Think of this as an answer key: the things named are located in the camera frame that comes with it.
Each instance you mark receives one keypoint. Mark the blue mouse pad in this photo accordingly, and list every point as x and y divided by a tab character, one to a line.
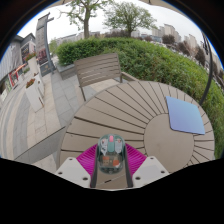
185	115

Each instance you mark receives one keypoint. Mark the curved black pole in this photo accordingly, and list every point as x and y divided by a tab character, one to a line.
210	66

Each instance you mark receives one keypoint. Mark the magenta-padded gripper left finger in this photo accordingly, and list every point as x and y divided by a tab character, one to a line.
75	168

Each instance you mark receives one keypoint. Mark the tree with bare trunk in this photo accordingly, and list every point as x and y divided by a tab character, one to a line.
86	23

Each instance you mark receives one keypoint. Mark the grey slatted outdoor chair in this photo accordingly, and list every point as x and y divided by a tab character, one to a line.
97	68

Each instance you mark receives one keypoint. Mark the transparent computer mouse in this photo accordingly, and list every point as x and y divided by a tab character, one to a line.
111	153

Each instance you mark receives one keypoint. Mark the distant apartment buildings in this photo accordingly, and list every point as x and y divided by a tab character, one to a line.
170	30

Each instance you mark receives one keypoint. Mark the round leafy tree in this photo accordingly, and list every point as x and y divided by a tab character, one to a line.
128	15

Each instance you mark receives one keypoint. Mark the green hedge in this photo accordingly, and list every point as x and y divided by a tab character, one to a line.
156	60

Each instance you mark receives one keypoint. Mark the white planter box with flowers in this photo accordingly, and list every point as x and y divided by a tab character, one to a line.
34	95
30	61

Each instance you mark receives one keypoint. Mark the tall dark sign board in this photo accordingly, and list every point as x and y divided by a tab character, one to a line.
41	43

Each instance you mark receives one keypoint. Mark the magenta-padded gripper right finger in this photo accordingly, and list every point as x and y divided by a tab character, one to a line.
146	168

